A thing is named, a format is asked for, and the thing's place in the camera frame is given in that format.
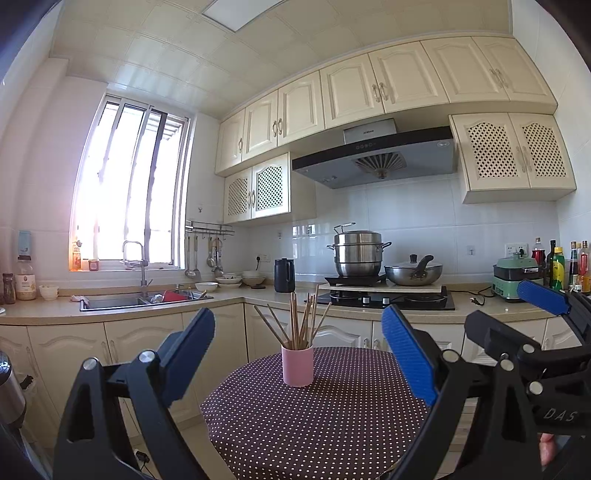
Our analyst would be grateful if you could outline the person's right hand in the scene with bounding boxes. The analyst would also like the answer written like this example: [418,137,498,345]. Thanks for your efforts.
[539,433,558,467]

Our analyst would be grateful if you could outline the black induction cooker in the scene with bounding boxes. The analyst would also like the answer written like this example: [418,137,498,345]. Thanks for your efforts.
[324,273,389,288]

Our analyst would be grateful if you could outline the black gas stove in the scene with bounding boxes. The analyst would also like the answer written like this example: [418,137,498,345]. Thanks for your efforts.
[304,286,455,311]

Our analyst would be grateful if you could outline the steel steamer pot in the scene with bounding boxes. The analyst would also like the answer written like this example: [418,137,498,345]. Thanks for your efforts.
[327,222,392,278]

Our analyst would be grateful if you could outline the dark electric kettle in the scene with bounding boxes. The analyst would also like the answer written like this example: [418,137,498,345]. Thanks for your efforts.
[274,257,296,294]

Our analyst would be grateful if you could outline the black power cable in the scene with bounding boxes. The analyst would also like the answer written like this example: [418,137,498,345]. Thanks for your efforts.
[468,286,497,306]

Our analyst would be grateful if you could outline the steel wall rack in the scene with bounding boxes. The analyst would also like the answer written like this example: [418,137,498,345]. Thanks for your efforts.
[185,220,235,237]

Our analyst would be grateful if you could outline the green electric cooker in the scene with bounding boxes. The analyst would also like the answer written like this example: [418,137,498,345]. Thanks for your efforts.
[492,251,546,303]

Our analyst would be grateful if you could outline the steel sink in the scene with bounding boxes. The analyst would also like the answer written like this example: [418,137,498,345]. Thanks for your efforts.
[79,288,214,312]

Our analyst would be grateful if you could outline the bunch of wooden chopsticks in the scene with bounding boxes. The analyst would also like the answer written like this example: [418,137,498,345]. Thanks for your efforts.
[253,291,333,352]

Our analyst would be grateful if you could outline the tall glass jar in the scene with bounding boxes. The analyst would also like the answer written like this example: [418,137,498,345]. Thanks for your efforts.
[16,254,37,302]

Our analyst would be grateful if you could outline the pink cup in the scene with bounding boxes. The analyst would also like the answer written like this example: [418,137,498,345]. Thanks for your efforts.
[281,344,315,387]

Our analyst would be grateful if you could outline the cream stone slab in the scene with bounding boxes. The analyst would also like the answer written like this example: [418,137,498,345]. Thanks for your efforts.
[316,279,446,292]

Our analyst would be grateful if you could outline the kitchen window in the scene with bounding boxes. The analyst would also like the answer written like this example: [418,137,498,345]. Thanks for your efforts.
[69,92,192,273]

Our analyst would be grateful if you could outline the square ceiling light panel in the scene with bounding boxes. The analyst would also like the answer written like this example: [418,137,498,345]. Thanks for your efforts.
[202,0,287,32]

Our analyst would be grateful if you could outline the cream upper wall cabinets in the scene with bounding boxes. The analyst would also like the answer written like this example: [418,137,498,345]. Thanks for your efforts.
[215,34,559,176]

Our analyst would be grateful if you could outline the steel flask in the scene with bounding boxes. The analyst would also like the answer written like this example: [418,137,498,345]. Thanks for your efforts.
[0,351,35,430]

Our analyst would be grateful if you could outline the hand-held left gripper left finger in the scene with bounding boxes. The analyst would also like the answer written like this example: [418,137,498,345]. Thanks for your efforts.
[53,307,218,480]

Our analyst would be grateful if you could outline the red label sauce bottle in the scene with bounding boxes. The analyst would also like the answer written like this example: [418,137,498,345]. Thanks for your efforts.
[578,240,591,292]

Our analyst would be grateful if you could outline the cream lattice door cabinet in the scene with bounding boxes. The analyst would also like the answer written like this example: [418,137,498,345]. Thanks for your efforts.
[223,152,317,225]
[449,112,578,205]

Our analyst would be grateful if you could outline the polka dot round table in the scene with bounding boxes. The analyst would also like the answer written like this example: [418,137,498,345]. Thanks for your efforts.
[201,346,476,480]

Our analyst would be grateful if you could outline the grey range hood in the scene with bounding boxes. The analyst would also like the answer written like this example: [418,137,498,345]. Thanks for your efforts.
[292,117,458,190]

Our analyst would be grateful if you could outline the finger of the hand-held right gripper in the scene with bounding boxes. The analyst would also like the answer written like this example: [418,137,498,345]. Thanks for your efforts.
[517,279,591,342]
[464,311,591,384]

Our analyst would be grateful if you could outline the steel wok with lid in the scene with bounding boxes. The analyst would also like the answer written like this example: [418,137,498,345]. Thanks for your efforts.
[384,255,444,287]

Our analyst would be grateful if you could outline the steel faucet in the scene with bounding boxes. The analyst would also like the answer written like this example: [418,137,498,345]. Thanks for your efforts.
[121,240,151,298]

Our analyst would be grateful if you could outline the cream lower kitchen cabinets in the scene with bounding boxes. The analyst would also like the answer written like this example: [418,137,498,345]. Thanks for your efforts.
[0,298,591,462]

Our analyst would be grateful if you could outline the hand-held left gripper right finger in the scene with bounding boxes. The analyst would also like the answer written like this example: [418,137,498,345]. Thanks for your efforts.
[382,305,543,480]

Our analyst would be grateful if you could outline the green bottle yellow cap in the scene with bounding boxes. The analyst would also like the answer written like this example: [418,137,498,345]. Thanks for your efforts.
[551,247,566,291]

